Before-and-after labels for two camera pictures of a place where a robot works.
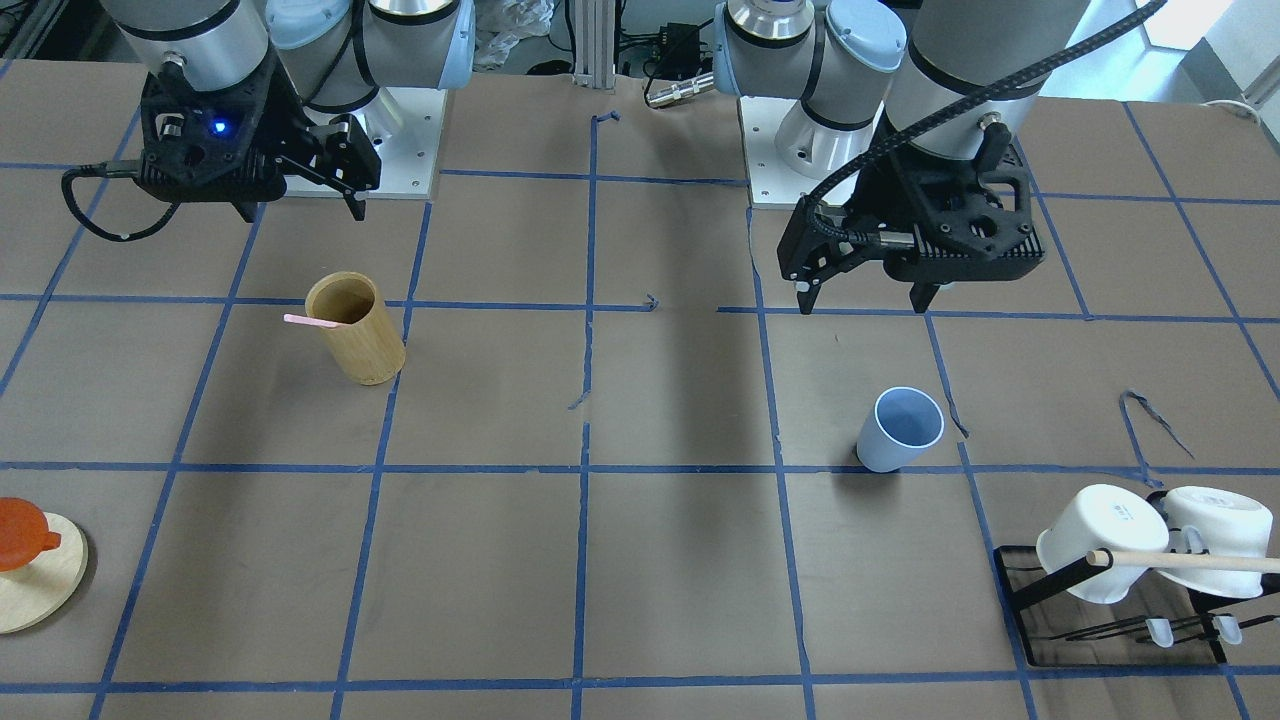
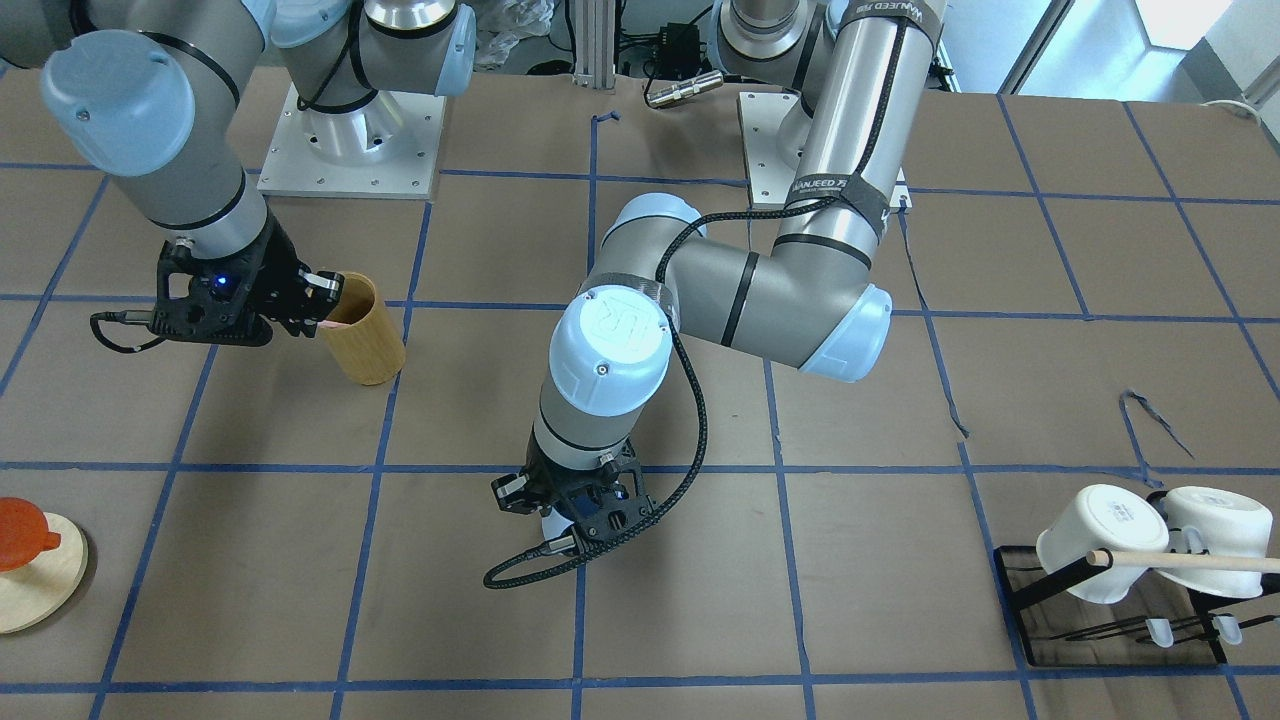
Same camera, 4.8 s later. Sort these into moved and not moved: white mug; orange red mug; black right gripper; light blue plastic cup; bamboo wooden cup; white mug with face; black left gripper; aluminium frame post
Moved: light blue plastic cup; black right gripper; black left gripper
Not moved: aluminium frame post; white mug with face; white mug; bamboo wooden cup; orange red mug
